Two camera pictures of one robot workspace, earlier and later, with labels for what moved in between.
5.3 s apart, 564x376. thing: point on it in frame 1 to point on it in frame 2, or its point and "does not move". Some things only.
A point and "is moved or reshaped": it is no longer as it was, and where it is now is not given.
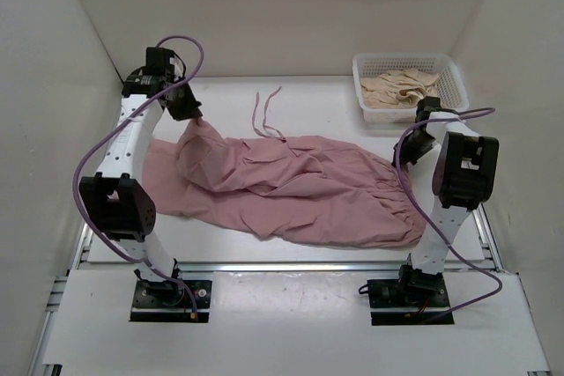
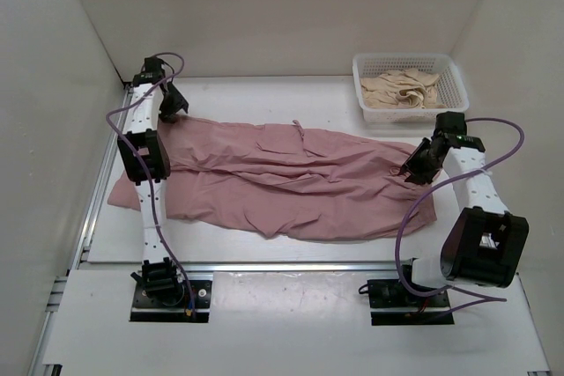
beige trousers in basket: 398,88 does not move
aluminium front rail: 290,267 does not move
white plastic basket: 390,84 does not move
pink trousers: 315,191 is moved or reshaped
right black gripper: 406,155 to 423,177
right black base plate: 410,299 does not move
